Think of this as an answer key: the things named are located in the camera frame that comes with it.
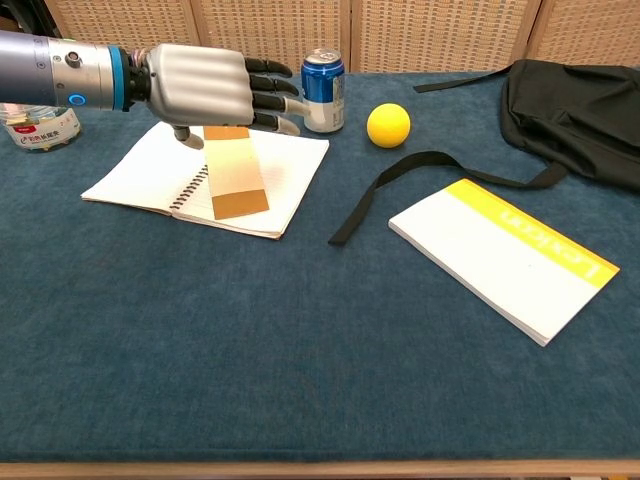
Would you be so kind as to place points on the spiral notebook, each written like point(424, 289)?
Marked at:
point(145, 170)

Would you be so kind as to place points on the clear jar of clips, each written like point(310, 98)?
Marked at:
point(42, 130)

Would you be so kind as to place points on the yellow ball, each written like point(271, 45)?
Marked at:
point(389, 125)

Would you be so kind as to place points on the black backpack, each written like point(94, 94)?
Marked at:
point(575, 110)

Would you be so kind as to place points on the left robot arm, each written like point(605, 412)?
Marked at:
point(50, 70)

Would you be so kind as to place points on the wicker folding screen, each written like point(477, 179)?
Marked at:
point(425, 30)

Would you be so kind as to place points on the blue soda can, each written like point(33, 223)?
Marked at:
point(322, 85)

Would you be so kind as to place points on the blue table mat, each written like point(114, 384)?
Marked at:
point(250, 340)

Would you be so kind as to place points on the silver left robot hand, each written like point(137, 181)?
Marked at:
point(200, 85)

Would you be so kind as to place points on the brown and cream bookmark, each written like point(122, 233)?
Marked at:
point(235, 175)

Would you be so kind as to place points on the white yellow notepad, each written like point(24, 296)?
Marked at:
point(490, 260)

